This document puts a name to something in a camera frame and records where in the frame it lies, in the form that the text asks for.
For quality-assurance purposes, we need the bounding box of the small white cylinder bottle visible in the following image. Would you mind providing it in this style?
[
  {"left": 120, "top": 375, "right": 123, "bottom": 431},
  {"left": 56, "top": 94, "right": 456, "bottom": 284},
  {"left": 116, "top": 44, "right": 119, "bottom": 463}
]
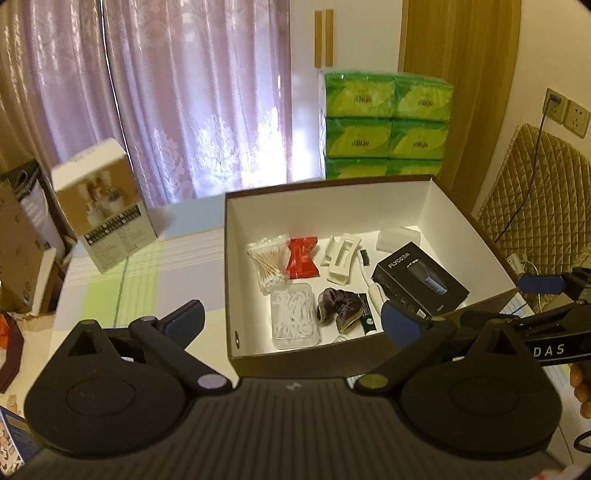
[{"left": 368, "top": 281, "right": 388, "bottom": 317}]

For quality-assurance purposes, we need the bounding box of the bag of cotton swabs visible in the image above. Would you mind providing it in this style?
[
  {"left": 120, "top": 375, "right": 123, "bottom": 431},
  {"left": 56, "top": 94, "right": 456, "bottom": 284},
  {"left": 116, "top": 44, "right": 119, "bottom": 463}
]
[{"left": 245, "top": 235, "right": 288, "bottom": 295}]

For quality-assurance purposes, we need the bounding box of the person's right hand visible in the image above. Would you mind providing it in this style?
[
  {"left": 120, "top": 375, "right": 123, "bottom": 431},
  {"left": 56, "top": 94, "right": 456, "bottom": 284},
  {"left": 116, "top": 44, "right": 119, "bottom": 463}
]
[{"left": 570, "top": 362, "right": 591, "bottom": 419}]

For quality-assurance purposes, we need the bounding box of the white power strip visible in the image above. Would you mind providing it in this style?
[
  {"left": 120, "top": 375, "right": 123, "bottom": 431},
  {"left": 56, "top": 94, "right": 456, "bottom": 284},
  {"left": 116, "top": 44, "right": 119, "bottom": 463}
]
[{"left": 507, "top": 253, "right": 539, "bottom": 277}]

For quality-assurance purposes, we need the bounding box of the black shaver box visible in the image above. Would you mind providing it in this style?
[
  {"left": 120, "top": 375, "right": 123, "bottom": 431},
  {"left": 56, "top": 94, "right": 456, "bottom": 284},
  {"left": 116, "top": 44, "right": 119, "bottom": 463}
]
[{"left": 372, "top": 242, "right": 469, "bottom": 317}]

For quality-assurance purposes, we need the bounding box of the quilted tan chair cover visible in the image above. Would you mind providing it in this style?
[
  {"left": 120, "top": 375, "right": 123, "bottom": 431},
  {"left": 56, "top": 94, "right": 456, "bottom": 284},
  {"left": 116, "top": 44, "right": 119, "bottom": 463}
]
[{"left": 475, "top": 121, "right": 591, "bottom": 278}]

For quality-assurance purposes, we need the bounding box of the dark purple fabric pouch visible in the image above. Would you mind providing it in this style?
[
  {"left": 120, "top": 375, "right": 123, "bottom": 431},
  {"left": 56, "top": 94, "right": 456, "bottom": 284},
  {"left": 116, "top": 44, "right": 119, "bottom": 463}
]
[{"left": 317, "top": 288, "right": 363, "bottom": 334}]

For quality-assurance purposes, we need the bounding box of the white brush with black bristles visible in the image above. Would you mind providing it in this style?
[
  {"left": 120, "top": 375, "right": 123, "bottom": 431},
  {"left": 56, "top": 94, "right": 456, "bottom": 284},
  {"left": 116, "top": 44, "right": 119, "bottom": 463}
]
[{"left": 356, "top": 248, "right": 373, "bottom": 289}]

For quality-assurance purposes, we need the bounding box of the brown cardboard box white inside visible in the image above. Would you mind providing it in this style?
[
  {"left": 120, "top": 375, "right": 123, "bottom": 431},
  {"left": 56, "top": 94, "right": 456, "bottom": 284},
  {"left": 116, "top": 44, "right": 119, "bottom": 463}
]
[{"left": 223, "top": 174, "right": 525, "bottom": 379}]

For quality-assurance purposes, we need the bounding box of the white plastic tray insert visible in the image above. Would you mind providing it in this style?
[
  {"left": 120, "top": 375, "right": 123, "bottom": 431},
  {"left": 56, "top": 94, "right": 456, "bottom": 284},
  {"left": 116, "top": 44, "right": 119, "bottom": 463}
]
[{"left": 321, "top": 233, "right": 362, "bottom": 286}]

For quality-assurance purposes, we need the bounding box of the clear box of floss picks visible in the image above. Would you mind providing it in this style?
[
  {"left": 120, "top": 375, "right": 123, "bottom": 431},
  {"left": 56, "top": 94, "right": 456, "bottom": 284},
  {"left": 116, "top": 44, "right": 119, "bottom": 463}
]
[{"left": 270, "top": 283, "right": 322, "bottom": 350}]

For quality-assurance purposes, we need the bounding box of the red foil packet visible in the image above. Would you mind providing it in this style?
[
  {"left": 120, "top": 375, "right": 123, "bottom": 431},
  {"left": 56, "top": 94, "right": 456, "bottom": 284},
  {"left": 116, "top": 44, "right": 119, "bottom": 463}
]
[{"left": 287, "top": 237, "right": 320, "bottom": 280}]

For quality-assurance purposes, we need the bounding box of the brown cardboard carton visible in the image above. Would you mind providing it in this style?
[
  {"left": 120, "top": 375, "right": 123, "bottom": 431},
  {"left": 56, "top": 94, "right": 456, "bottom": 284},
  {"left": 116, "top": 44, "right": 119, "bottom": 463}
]
[{"left": 1, "top": 160, "right": 64, "bottom": 316}]

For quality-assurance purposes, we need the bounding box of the white product box with photo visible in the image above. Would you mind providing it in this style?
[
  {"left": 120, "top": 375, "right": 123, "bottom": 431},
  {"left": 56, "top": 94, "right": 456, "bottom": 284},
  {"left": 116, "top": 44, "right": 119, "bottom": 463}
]
[{"left": 51, "top": 138, "right": 156, "bottom": 273}]

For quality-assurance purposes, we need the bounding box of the green tissue pack stack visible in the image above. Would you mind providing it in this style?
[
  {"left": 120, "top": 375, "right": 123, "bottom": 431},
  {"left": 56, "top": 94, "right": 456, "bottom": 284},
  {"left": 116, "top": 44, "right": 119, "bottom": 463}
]
[{"left": 321, "top": 71, "right": 454, "bottom": 179}]

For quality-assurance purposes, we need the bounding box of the pink sheer curtain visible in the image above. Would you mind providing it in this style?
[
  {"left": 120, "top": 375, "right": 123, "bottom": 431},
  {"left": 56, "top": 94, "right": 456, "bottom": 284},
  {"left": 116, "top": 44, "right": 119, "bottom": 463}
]
[{"left": 1, "top": 1, "right": 293, "bottom": 206}]

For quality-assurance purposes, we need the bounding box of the white power cable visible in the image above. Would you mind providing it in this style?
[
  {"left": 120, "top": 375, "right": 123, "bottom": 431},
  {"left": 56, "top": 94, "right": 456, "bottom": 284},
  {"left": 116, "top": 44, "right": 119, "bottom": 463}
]
[{"left": 523, "top": 262, "right": 551, "bottom": 315}]

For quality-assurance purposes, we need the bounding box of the white wall socket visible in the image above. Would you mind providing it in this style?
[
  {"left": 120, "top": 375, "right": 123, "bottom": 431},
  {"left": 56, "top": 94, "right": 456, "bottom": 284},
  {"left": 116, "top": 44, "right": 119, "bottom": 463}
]
[{"left": 542, "top": 88, "right": 590, "bottom": 138}]

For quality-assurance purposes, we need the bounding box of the black cable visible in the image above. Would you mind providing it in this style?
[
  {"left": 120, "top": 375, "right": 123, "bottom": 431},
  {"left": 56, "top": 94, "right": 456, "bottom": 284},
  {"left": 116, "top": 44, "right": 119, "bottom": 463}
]
[{"left": 491, "top": 94, "right": 560, "bottom": 245}]

